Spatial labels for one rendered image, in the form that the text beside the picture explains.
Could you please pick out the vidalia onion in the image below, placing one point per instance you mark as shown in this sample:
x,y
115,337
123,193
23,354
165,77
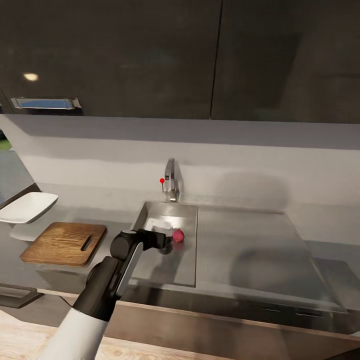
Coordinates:
x,y
178,236

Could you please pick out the cabinet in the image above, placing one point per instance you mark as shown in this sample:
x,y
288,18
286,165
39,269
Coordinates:
x,y
295,61
108,58

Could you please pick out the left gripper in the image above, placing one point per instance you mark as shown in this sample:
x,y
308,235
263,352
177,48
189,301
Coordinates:
x,y
156,239

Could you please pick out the bowl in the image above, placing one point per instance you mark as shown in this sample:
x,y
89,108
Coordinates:
x,y
28,208

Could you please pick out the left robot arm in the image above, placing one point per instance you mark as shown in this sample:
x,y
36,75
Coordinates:
x,y
80,334

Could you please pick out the dishwasher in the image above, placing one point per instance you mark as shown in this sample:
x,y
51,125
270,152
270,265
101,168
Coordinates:
x,y
34,307

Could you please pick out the cutting board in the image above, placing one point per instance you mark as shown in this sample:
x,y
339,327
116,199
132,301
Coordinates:
x,y
64,242

